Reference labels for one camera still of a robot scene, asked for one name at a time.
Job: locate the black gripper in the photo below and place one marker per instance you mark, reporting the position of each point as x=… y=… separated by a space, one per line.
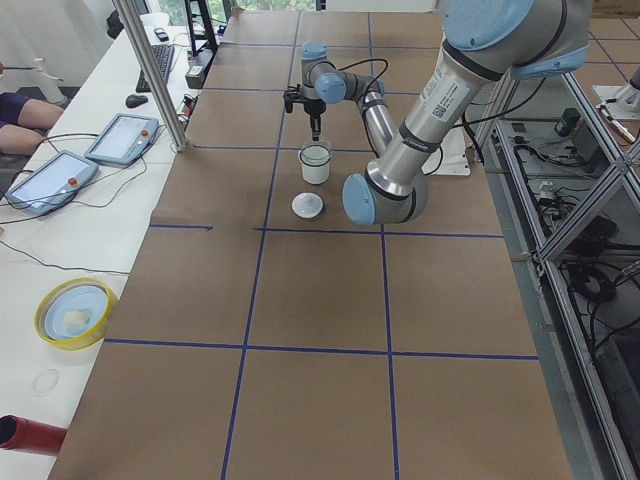
x=314 y=106

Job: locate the clear plastic funnel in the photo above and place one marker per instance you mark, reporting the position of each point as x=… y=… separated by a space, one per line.
x=315 y=154

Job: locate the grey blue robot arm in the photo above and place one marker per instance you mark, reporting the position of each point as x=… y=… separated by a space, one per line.
x=482 y=41

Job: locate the white enamel mug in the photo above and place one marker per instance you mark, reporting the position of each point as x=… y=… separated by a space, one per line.
x=315 y=175

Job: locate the white ceramic lid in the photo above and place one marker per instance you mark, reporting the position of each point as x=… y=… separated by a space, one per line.
x=307 y=205

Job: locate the black computer mouse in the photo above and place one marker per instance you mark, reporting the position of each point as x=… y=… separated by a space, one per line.
x=135 y=100

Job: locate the far teach pendant tablet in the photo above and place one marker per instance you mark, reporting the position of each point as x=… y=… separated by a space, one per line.
x=123 y=140

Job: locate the teach pendant tablet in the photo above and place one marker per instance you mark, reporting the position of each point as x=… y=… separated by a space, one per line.
x=123 y=140
x=52 y=185

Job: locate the near teach pendant tablet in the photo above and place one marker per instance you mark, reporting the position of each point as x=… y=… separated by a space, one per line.
x=52 y=185

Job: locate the seated person leg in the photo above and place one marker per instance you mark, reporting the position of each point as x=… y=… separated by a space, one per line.
x=23 y=121

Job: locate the yellow tape roll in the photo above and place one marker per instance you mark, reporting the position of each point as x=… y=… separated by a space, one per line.
x=75 y=314

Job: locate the red cylinder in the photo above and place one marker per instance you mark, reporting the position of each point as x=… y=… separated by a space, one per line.
x=29 y=436

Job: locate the aluminium frame post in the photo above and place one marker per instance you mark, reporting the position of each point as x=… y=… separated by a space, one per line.
x=138 y=38

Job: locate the aluminium side frame rack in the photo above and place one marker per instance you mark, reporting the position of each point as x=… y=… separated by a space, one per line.
x=565 y=161

